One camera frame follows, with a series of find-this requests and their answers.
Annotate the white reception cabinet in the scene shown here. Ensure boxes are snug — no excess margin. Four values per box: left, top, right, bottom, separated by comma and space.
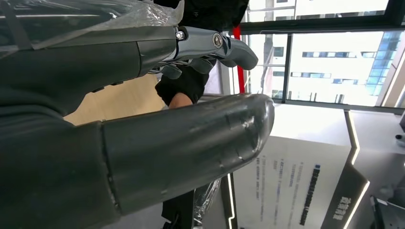
221, 104, 405, 229

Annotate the light wooden desk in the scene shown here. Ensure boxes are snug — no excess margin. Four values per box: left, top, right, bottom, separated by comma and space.
63, 74, 167, 126

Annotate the black window frame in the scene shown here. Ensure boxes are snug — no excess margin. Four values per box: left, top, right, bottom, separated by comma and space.
221, 0, 405, 116

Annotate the person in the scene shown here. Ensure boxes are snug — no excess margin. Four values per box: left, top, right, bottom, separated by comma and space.
153, 0, 251, 110

